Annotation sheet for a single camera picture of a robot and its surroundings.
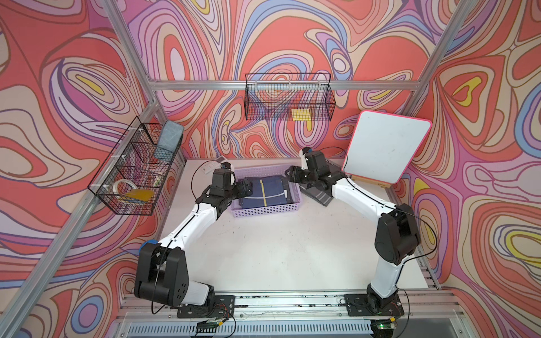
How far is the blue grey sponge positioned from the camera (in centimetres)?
80

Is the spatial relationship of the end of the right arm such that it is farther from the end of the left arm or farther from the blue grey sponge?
the blue grey sponge

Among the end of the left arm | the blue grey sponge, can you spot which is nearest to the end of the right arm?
the end of the left arm

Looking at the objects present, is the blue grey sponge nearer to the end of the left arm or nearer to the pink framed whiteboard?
the end of the left arm
